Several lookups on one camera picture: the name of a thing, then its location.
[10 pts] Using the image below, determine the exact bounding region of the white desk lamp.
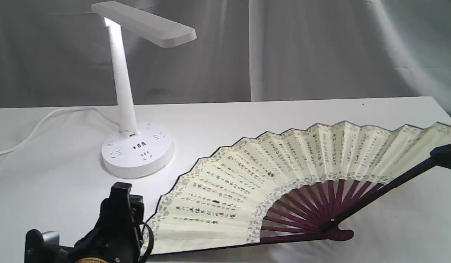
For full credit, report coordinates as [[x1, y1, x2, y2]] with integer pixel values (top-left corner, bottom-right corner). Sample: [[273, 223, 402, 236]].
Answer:
[[91, 1, 197, 179]]

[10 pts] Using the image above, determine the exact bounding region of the cream folding paper fan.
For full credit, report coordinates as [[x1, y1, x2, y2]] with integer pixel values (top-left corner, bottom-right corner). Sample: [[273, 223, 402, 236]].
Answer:
[[141, 121, 451, 256]]

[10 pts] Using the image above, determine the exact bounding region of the grey backdrop curtain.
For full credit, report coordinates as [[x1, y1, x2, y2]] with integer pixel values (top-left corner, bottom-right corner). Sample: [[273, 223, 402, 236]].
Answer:
[[0, 0, 451, 112]]

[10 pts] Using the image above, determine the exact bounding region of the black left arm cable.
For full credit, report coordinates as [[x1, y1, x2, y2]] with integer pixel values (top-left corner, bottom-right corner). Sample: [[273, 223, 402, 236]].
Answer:
[[137, 219, 155, 263]]

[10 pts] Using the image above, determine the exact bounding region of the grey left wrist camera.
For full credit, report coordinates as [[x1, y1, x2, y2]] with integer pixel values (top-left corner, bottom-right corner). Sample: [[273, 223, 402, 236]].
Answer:
[[24, 229, 70, 263]]

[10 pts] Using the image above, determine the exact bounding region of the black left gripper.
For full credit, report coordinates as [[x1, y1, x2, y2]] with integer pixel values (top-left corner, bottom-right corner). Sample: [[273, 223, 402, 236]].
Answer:
[[68, 182, 145, 263]]

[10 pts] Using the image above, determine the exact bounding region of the white lamp power cable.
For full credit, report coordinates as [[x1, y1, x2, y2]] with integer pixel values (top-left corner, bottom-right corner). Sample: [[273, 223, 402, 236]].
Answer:
[[0, 107, 121, 157]]

